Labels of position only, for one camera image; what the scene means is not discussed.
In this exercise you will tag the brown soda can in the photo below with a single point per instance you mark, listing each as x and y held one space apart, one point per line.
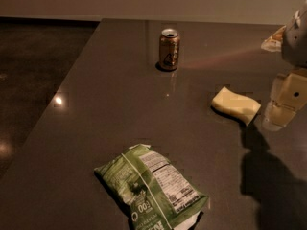
169 49

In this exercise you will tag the yellow sponge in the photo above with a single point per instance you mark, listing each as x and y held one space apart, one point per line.
235 105

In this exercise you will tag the green jalapeno chip bag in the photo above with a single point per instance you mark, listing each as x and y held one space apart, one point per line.
153 192

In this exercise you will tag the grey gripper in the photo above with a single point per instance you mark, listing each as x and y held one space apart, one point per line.
295 42

